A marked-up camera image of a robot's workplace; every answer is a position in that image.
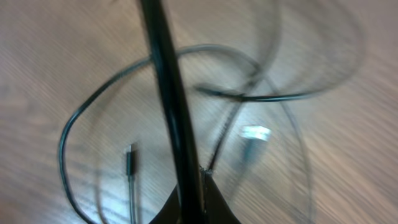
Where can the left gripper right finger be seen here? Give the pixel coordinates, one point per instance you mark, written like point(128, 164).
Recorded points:
point(217, 210)

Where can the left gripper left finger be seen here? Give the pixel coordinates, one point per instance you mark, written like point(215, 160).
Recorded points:
point(170, 213)

